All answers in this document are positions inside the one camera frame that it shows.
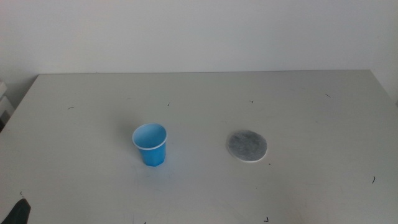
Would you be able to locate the blue plastic cup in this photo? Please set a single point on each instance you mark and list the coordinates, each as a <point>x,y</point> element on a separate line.
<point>151,155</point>

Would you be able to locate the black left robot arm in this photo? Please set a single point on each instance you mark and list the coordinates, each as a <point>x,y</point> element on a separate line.
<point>17,214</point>

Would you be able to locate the round grey cup mat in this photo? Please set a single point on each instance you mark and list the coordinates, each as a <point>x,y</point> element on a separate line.
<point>247,146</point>

